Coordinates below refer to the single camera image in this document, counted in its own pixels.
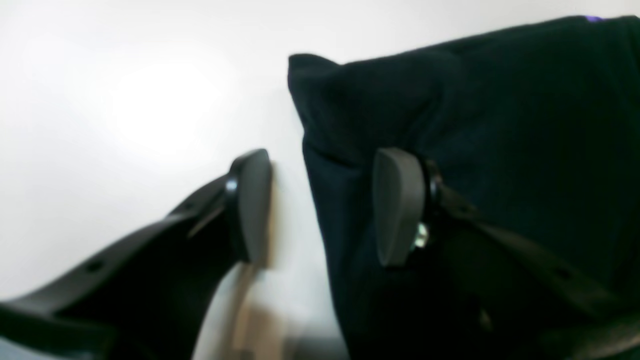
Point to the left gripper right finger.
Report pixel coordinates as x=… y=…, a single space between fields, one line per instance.
x=507 y=297

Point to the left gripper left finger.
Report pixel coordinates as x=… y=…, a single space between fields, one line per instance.
x=146 y=296

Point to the black T-shirt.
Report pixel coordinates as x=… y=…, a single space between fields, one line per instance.
x=537 y=126

